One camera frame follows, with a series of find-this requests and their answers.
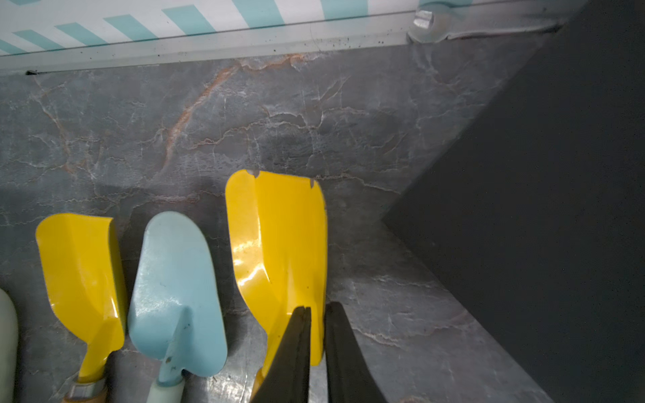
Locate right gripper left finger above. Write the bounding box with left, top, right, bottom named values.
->
left=250, top=307, right=312, bottom=402

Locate light green trowel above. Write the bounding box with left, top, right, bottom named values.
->
left=1, top=290, right=18, bottom=402

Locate yellow shovel wooden handle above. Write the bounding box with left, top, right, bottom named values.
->
left=35, top=213, right=128, bottom=402

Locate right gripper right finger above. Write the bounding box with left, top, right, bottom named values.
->
left=324, top=302, right=386, bottom=402

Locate light blue trowel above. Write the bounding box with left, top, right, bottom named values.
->
left=128, top=211, right=228, bottom=402

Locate black box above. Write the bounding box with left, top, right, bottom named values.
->
left=384, top=1, right=644, bottom=402

